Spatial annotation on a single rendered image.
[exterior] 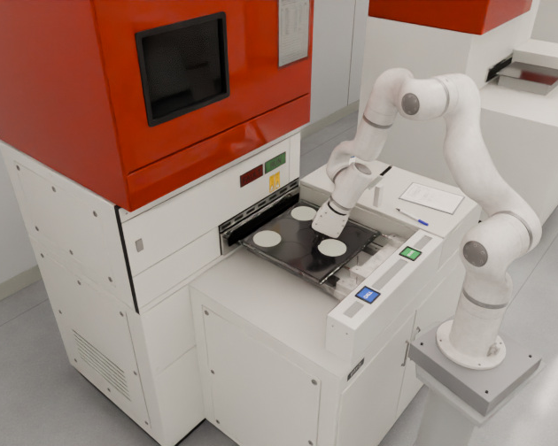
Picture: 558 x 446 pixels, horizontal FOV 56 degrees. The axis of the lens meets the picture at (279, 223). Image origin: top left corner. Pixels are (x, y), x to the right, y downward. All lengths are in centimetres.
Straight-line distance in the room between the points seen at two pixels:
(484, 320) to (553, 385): 140
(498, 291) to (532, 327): 168
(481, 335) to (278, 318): 60
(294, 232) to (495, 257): 83
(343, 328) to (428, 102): 64
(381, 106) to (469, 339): 68
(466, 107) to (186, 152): 76
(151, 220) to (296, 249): 52
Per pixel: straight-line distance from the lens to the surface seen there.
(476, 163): 136
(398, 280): 164
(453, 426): 178
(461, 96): 141
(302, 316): 169
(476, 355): 158
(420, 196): 206
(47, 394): 275
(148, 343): 185
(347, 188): 168
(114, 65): 133
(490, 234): 132
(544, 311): 324
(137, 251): 161
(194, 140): 154
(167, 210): 163
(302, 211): 203
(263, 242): 187
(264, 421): 200
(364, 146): 157
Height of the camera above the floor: 200
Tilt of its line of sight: 34 degrees down
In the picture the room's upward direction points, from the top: straight up
